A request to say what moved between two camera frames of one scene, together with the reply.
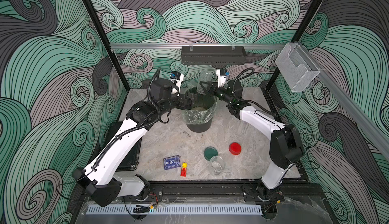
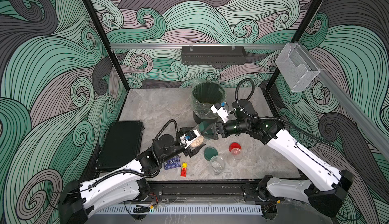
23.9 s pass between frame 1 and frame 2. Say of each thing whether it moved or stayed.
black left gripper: moved
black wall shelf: stayed
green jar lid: stayed
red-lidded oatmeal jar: moved
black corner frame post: stayed
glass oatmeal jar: stayed
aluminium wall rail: stayed
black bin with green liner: moved
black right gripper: moved
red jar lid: stayed
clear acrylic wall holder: stayed
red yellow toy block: stayed
